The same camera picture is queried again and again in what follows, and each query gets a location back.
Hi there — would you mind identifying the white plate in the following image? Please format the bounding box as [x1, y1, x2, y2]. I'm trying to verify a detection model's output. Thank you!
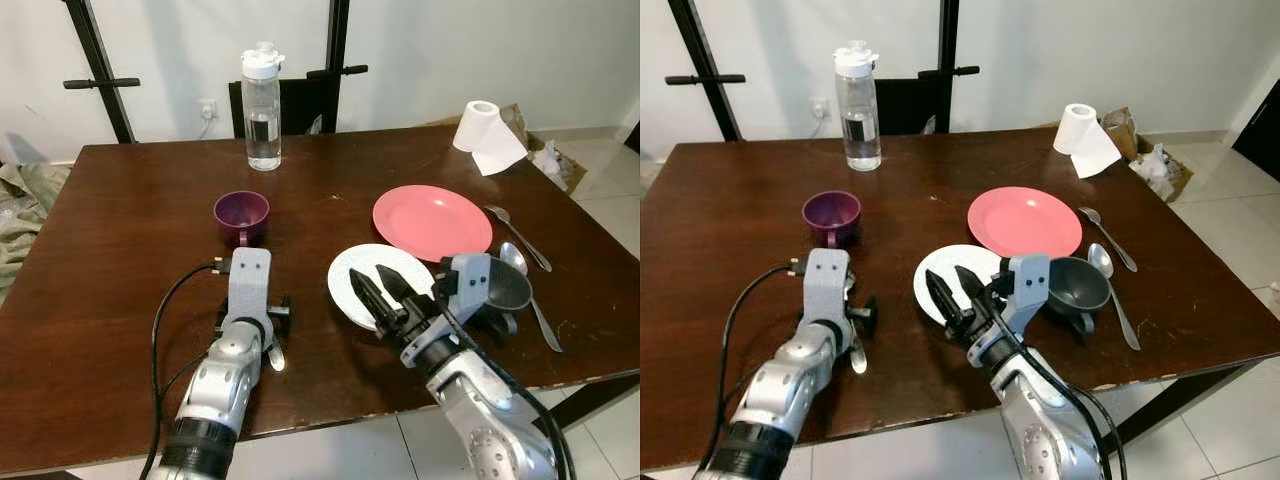
[327, 243, 441, 332]
[913, 244, 1007, 327]

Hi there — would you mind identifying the dark grey cup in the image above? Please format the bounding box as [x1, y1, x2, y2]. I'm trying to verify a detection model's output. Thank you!
[1045, 257, 1113, 335]
[468, 255, 534, 337]

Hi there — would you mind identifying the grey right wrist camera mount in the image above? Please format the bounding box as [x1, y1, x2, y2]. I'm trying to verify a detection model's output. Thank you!
[1000, 254, 1051, 339]
[432, 253, 493, 323]

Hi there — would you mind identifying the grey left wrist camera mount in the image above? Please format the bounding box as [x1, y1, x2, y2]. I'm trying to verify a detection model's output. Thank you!
[805, 248, 854, 329]
[228, 247, 273, 333]

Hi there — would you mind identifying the black chair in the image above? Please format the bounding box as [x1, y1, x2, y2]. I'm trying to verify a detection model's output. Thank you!
[875, 75, 951, 137]
[228, 78, 337, 138]

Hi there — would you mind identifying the cardboard box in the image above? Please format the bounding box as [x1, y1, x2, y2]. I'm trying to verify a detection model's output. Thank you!
[440, 103, 589, 194]
[1100, 107, 1196, 204]

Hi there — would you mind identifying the dark wooden table leg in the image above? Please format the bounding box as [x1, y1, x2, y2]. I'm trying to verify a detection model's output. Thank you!
[1110, 362, 1263, 453]
[545, 372, 641, 433]

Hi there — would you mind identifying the white tissue roll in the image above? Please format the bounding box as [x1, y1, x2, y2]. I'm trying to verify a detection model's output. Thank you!
[1053, 103, 1123, 180]
[453, 100, 529, 177]

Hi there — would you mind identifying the large steel spoon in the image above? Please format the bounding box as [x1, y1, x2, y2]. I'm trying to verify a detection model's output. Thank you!
[1087, 243, 1142, 351]
[498, 242, 564, 353]

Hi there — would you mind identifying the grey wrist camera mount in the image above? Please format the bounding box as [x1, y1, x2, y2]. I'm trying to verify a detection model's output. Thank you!
[432, 253, 493, 323]
[1000, 254, 1051, 339]
[228, 247, 273, 333]
[805, 248, 854, 329]

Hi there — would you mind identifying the pink plate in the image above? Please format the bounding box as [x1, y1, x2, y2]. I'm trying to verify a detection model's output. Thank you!
[372, 185, 494, 263]
[967, 187, 1084, 259]

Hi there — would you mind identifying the crumpled white paper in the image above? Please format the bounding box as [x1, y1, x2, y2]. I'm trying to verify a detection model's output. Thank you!
[1140, 145, 1182, 191]
[530, 140, 567, 182]

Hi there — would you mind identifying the purple cup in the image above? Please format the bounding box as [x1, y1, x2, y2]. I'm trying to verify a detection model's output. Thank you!
[213, 191, 271, 248]
[802, 191, 862, 249]

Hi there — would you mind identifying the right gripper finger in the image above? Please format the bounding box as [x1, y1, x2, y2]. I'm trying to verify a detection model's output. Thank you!
[925, 269, 970, 330]
[954, 265, 1002, 312]
[349, 267, 398, 330]
[376, 264, 430, 314]

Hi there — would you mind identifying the dark wooden door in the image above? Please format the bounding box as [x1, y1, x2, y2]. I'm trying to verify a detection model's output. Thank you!
[1232, 78, 1280, 183]

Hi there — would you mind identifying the clear water bottle white cap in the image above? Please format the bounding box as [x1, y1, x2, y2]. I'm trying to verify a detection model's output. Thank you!
[240, 42, 285, 172]
[834, 41, 883, 172]

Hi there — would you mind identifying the crumpled grey cloth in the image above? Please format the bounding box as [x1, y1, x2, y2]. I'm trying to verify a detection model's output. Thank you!
[0, 160, 73, 301]

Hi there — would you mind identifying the black metal stand pole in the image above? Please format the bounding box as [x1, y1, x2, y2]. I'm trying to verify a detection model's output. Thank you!
[305, 0, 369, 81]
[665, 0, 747, 143]
[918, 0, 982, 81]
[62, 0, 142, 144]

